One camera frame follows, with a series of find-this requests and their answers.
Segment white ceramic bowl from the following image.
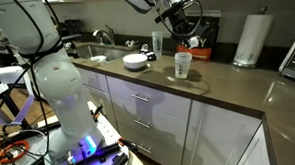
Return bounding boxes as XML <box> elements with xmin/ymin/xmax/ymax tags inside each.
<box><xmin>122</xmin><ymin>52</ymin><xmax>149</xmax><ymax>72</ymax></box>

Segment orange black clamp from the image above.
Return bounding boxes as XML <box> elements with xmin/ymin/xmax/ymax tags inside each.
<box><xmin>118</xmin><ymin>136</ymin><xmax>140</xmax><ymax>154</ymax></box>

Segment white lower kitchen cabinets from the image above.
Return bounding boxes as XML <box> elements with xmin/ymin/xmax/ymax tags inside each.
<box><xmin>76</xmin><ymin>58</ymin><xmax>270</xmax><ymax>165</ymax></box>

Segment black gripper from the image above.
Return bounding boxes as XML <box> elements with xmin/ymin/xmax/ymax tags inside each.
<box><xmin>167</xmin><ymin>8</ymin><xmax>200</xmax><ymax>49</ymax></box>

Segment silver drawer handle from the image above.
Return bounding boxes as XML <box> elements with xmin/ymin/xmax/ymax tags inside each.
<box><xmin>133</xmin><ymin>117</ymin><xmax>152</xmax><ymax>130</ymax></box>
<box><xmin>137</xmin><ymin>143</ymin><xmax>153</xmax><ymax>155</ymax></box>
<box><xmin>130</xmin><ymin>92</ymin><xmax>150</xmax><ymax>103</ymax></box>

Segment black countertop appliance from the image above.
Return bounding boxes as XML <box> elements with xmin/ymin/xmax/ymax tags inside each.
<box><xmin>63</xmin><ymin>18</ymin><xmax>85</xmax><ymax>43</ymax></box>

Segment clear plastic scoop spoon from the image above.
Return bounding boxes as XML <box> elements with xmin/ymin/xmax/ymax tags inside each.
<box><xmin>187</xmin><ymin>35</ymin><xmax>200</xmax><ymax>49</ymax></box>

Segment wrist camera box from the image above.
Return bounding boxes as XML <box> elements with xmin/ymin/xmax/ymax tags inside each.
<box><xmin>153</xmin><ymin>0</ymin><xmax>196</xmax><ymax>25</ymax></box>

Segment chrome sink faucet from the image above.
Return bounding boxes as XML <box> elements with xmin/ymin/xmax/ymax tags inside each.
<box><xmin>92</xmin><ymin>25</ymin><xmax>116</xmax><ymax>48</ymax></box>

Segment small white dish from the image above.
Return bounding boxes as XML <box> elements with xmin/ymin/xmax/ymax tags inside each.
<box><xmin>89</xmin><ymin>54</ymin><xmax>109</xmax><ymax>64</ymax></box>

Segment small clear shaker cup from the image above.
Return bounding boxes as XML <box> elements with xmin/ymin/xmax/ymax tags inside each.
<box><xmin>173</xmin><ymin>50</ymin><xmax>194</xmax><ymax>80</ymax></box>

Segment small black shaker lid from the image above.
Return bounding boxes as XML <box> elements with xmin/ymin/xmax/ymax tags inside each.
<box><xmin>142</xmin><ymin>51</ymin><xmax>158</xmax><ymax>63</ymax></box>

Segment steel kitchen sink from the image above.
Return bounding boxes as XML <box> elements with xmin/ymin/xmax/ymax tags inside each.
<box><xmin>74</xmin><ymin>42</ymin><xmax>132</xmax><ymax>64</ymax></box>

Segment robot mounting table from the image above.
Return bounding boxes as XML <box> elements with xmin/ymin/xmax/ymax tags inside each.
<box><xmin>0</xmin><ymin>99</ymin><xmax>149</xmax><ymax>165</ymax></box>

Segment black red whey bag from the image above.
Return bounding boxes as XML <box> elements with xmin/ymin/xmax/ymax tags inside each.
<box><xmin>174</xmin><ymin>8</ymin><xmax>225</xmax><ymax>63</ymax></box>

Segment tall clear shaker cup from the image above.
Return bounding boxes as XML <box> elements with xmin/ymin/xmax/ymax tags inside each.
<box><xmin>151</xmin><ymin>30</ymin><xmax>165</xmax><ymax>58</ymax></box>

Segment orange coiled cable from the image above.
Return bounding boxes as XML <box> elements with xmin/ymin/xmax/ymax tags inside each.
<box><xmin>0</xmin><ymin>140</ymin><xmax>31</xmax><ymax>165</ymax></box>

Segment white paper towel roll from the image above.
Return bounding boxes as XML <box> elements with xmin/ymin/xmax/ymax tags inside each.
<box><xmin>230</xmin><ymin>6</ymin><xmax>277</xmax><ymax>70</ymax></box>

